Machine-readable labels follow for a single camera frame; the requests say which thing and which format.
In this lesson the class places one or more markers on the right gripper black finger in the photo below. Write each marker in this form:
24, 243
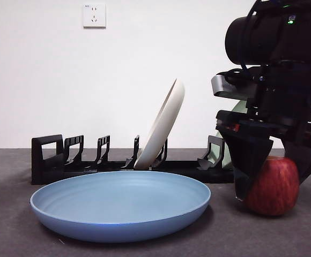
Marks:
248, 158
308, 160

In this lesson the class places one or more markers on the red apple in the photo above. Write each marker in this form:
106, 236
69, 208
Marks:
276, 187

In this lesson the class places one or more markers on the blue plate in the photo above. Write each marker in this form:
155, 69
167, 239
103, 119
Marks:
118, 219

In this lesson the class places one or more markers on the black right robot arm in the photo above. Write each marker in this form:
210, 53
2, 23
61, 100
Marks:
265, 40

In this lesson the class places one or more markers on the green plate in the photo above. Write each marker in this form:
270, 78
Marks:
240, 107

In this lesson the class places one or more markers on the cream plate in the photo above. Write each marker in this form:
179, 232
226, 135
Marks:
166, 117

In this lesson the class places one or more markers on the black plate rack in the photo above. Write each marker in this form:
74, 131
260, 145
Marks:
48, 176

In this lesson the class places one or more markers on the pale grey camera box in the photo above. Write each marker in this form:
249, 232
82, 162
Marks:
222, 85

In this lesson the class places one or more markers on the white wall socket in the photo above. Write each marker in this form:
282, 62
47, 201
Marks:
94, 16

